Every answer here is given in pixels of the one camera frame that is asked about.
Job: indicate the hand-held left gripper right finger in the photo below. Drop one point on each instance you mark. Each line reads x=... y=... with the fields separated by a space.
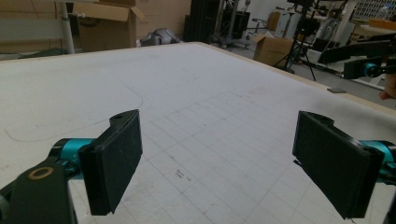
x=336 y=168

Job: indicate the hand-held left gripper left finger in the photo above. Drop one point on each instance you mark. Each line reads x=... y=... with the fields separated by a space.
x=115 y=168

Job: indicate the black tripod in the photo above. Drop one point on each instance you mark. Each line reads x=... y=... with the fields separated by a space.
x=303 y=28

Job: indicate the small cardboard box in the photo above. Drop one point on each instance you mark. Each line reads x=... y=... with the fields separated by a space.
x=272 y=49

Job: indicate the white grid mat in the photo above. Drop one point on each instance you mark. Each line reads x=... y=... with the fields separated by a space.
x=199 y=77

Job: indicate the open cardboard box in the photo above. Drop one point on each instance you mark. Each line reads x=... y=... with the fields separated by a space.
x=102 y=31

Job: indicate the grey plastic device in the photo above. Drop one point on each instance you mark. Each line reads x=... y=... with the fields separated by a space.
x=160 y=37

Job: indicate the white metal stand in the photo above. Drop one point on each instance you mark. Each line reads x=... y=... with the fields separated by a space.
x=67 y=31

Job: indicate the black equipment rack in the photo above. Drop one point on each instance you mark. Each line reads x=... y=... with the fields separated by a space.
x=202 y=18

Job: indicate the large cardboard box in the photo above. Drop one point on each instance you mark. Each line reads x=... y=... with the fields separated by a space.
x=162 y=15

